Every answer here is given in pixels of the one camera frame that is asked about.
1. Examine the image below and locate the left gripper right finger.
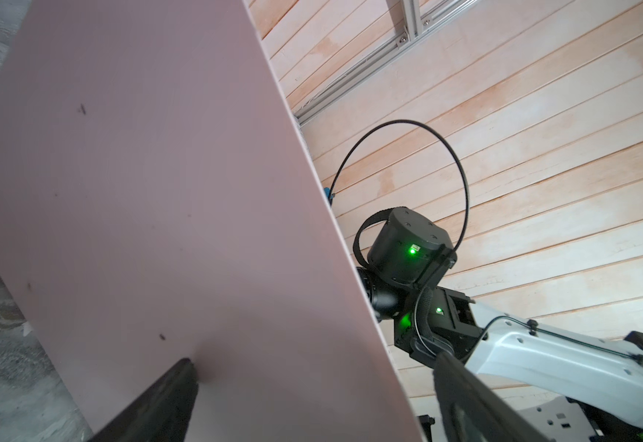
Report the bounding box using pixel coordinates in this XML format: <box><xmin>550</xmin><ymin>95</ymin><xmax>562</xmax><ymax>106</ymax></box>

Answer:
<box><xmin>433</xmin><ymin>352</ymin><xmax>547</xmax><ymax>441</ymax></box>

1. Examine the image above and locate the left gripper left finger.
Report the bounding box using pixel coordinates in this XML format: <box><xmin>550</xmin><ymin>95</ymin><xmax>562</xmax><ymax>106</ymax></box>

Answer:
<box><xmin>91</xmin><ymin>358</ymin><xmax>199</xmax><ymax>442</ymax></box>

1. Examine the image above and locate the pink file folder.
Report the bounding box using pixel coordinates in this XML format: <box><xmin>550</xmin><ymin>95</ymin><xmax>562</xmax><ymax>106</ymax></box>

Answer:
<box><xmin>0</xmin><ymin>1</ymin><xmax>423</xmax><ymax>441</ymax></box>

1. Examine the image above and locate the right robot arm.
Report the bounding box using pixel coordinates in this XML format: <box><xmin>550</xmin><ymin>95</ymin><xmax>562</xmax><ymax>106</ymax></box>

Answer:
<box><xmin>353</xmin><ymin>207</ymin><xmax>643</xmax><ymax>431</ymax></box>

